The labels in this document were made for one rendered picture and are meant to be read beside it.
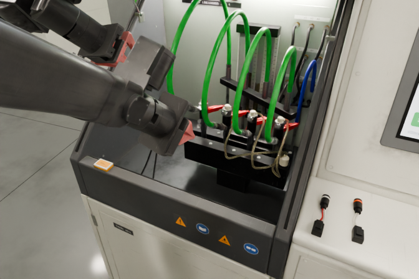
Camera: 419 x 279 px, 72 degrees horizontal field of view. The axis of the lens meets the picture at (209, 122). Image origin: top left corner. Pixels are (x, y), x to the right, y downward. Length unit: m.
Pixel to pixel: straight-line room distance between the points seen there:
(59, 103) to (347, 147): 0.70
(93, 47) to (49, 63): 0.33
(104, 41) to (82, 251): 1.56
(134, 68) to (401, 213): 0.70
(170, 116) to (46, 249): 1.68
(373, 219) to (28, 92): 0.75
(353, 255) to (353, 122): 0.31
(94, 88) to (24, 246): 1.90
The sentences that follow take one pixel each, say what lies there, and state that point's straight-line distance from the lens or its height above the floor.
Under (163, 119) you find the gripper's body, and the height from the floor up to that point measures 1.30.
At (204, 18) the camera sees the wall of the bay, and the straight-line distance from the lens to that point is 1.13.
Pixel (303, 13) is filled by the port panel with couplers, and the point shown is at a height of 1.34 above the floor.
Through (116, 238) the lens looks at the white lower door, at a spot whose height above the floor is 0.62.
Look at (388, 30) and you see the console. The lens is 0.78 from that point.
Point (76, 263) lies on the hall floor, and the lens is 1.95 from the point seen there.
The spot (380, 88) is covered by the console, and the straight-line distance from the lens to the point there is 0.80.
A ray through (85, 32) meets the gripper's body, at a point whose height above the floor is 1.40.
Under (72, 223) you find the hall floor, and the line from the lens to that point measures 2.14.
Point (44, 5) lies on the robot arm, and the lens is 0.55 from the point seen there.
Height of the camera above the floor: 1.55
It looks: 33 degrees down
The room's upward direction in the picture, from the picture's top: straight up
